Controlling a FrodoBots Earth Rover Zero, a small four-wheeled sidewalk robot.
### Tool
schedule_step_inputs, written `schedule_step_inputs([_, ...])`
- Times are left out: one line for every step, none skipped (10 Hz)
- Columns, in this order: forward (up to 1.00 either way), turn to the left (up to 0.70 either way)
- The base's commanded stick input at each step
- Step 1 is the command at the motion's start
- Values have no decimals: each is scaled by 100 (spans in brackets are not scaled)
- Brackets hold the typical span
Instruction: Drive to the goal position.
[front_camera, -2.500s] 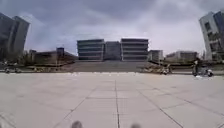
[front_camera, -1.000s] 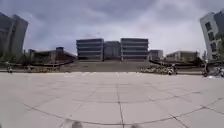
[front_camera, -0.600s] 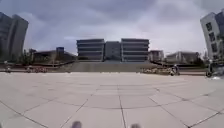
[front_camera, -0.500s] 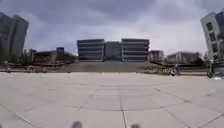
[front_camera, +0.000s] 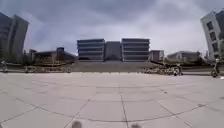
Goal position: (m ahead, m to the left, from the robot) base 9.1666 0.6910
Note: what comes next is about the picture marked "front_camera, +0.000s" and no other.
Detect wide grey stairs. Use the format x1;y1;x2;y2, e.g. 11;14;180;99
70;60;158;73

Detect twin-block grey building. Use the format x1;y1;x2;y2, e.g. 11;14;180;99
76;37;151;63

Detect small pale building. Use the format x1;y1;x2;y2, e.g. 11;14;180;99
148;49;165;63

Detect row of parked bicycles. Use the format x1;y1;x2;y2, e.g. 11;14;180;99
143;63;184;77
23;64;73;74

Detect low dark building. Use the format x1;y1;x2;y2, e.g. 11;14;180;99
29;46;78;65

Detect robot's own part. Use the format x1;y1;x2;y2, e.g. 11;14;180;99
70;120;83;128
130;123;142;128

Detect low grey building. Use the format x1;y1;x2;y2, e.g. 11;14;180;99
165;50;203;64

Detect person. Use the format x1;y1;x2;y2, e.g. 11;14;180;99
210;58;222;79
0;60;9;74

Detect dark tall building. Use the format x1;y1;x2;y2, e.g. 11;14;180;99
0;12;30;63

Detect white building with dark windows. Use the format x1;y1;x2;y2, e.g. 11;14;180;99
200;9;224;61

